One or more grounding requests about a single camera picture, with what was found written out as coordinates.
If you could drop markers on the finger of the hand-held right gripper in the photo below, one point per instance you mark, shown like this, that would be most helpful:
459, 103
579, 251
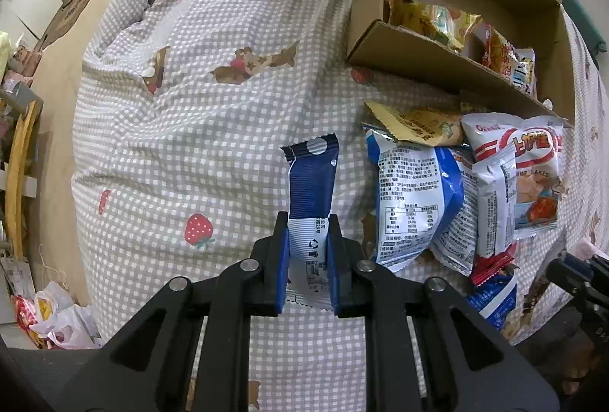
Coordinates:
568, 271

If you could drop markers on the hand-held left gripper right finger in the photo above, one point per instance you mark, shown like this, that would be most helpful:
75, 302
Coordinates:
333, 269

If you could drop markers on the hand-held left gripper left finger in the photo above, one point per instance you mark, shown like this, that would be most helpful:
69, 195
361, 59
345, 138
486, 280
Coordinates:
281, 264

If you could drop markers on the dark blue snack packet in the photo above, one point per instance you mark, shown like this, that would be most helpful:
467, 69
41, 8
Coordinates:
492, 300

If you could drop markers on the blue white striped snack packet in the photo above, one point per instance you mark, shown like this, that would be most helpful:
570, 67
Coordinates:
309, 183

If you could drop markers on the large blue white snack packet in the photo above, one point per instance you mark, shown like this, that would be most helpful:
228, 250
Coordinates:
414, 193

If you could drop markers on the white red blue snack packet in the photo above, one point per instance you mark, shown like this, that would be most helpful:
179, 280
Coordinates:
528, 155

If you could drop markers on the pink cloth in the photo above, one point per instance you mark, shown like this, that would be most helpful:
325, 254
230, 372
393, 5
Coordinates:
587, 248

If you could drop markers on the small red snack packet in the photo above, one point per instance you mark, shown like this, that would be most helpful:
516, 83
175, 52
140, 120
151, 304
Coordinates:
490, 269

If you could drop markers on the checked printed bed sheet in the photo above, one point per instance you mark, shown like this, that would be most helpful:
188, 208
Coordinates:
190, 131

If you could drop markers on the yellow orange snack packet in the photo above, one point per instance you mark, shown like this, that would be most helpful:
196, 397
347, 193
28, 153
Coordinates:
418, 121

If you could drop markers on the small white blue snack packet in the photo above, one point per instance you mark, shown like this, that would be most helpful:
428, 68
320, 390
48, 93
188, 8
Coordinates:
523, 71

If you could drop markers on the white plastic bag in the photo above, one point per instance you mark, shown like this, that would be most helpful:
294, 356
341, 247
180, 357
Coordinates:
64, 321

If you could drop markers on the red orange snack packet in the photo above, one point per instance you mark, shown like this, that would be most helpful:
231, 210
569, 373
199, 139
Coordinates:
497, 52

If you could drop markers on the red yellow plastic bag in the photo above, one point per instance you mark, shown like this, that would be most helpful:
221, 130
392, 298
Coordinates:
28, 319

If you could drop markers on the yellow cartoon snack packet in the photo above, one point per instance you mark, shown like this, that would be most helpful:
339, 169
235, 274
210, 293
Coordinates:
428, 19

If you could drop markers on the yellow wooden chair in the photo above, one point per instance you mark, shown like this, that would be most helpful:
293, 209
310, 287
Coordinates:
19, 164

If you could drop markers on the brown floor mat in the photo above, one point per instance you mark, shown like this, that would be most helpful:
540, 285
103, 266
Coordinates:
71, 12

